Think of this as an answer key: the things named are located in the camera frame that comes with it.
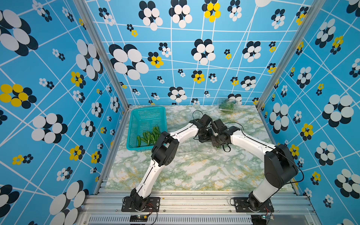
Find green peppers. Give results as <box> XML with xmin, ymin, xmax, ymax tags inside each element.
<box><xmin>136</xmin><ymin>126</ymin><xmax>160</xmax><ymax>147</ymax></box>

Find clear clamshell with peppers front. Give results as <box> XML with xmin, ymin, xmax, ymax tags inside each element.
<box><xmin>183</xmin><ymin>140</ymin><xmax>213</xmax><ymax>154</ymax></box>

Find clear clamshell with peppers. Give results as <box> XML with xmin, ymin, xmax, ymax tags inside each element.
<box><xmin>217</xmin><ymin>98</ymin><xmax>239</xmax><ymax>114</ymax></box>
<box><xmin>183</xmin><ymin>140</ymin><xmax>213</xmax><ymax>154</ymax></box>

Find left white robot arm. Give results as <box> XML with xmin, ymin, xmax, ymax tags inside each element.
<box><xmin>130</xmin><ymin>114</ymin><xmax>212</xmax><ymax>211</ymax></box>

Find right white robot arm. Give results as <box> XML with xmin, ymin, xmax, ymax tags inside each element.
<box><xmin>211</xmin><ymin>119</ymin><xmax>299</xmax><ymax>212</ymax></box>

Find clear clamshell with peppers back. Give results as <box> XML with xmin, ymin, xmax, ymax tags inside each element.
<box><xmin>217</xmin><ymin>98</ymin><xmax>239</xmax><ymax>114</ymax></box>

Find teal plastic basket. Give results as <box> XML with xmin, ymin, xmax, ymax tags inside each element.
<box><xmin>127</xmin><ymin>106</ymin><xmax>167</xmax><ymax>152</ymax></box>

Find right controller board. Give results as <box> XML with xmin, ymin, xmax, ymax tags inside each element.
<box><xmin>251</xmin><ymin>215</ymin><xmax>274</xmax><ymax>225</ymax></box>

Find controller board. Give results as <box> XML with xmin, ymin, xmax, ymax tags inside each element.
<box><xmin>251</xmin><ymin>215</ymin><xmax>274</xmax><ymax>225</ymax></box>
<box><xmin>129</xmin><ymin>215</ymin><xmax>149</xmax><ymax>225</ymax></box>

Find left controller board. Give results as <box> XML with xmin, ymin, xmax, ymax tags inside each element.
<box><xmin>129</xmin><ymin>215</ymin><xmax>149</xmax><ymax>225</ymax></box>

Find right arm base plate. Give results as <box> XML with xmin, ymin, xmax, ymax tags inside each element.
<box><xmin>232</xmin><ymin>197</ymin><xmax>274</xmax><ymax>214</ymax></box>

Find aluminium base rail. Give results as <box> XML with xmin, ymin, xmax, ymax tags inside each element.
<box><xmin>76</xmin><ymin>188</ymin><xmax>321</xmax><ymax>225</ymax></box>

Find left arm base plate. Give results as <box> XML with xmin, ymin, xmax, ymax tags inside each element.
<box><xmin>121</xmin><ymin>196</ymin><xmax>160</xmax><ymax>212</ymax></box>

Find aluminium frame post right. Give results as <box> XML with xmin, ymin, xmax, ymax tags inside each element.
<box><xmin>256</xmin><ymin>0</ymin><xmax>326</xmax><ymax>112</ymax></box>

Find aluminium frame post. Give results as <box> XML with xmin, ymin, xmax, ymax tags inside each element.
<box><xmin>256</xmin><ymin>0</ymin><xmax>326</xmax><ymax>112</ymax></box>
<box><xmin>74</xmin><ymin>0</ymin><xmax>129</xmax><ymax>111</ymax></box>

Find aluminium frame post left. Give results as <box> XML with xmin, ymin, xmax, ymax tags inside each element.
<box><xmin>74</xmin><ymin>0</ymin><xmax>129</xmax><ymax>111</ymax></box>

